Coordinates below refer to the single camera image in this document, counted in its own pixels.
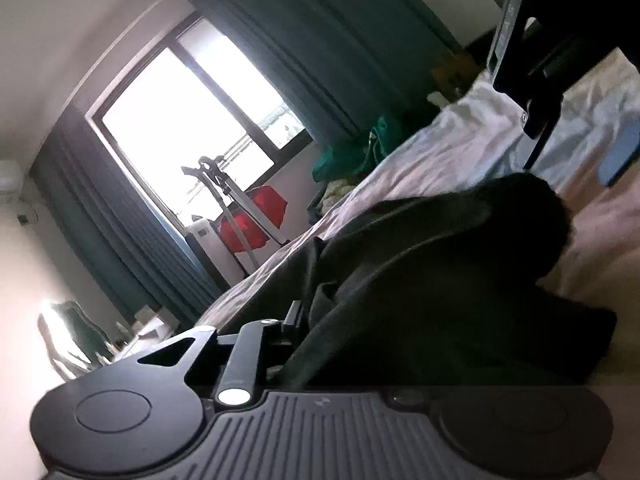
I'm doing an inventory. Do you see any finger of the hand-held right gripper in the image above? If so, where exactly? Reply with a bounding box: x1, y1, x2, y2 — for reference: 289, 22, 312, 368
519, 45, 624, 173

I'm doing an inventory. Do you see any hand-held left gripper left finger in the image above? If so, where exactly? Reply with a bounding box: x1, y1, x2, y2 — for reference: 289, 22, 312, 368
100, 300, 304, 406

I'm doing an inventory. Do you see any dark green garment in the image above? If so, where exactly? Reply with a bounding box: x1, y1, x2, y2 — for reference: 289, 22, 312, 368
220, 172, 618, 391

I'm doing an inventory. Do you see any black armchair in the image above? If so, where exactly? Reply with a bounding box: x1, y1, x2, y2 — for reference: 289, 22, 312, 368
462, 27, 503, 56

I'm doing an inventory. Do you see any brown paper bag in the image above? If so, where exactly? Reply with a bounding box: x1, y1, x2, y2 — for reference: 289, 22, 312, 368
429, 52, 478, 98

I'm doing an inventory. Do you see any bed with pale duvet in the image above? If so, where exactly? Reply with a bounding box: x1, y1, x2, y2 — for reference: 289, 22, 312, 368
192, 50, 640, 391

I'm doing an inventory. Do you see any white dressing table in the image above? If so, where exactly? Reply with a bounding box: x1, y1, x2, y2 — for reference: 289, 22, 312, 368
107, 305, 178, 361

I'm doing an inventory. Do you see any white standing appliance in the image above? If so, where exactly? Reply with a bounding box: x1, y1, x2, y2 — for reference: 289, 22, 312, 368
182, 217, 246, 286

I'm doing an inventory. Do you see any silver tripod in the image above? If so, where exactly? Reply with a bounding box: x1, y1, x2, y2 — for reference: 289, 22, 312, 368
181, 156, 291, 276

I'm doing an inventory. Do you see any red cloth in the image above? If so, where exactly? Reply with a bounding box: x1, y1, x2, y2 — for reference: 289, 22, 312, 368
219, 185, 289, 253

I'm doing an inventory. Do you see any wavy-edged mirror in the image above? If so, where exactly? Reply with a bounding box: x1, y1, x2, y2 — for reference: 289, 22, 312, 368
37, 300, 113, 378

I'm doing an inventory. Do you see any pale yellow cloth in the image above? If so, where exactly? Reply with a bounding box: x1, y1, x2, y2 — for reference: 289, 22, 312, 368
307, 177, 358, 223

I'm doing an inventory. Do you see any green cloth pile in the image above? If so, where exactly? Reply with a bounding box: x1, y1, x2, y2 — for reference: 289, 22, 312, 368
312, 114, 413, 183

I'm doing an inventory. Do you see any teal curtain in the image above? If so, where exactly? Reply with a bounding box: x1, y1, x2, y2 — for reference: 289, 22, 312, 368
30, 105, 226, 331
182, 0, 463, 161

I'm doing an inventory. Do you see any dark-framed window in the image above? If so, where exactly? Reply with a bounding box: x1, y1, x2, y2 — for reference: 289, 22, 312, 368
87, 12, 313, 231

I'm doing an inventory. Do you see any white air conditioner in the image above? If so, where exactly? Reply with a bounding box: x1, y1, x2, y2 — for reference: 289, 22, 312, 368
0, 159, 25, 203

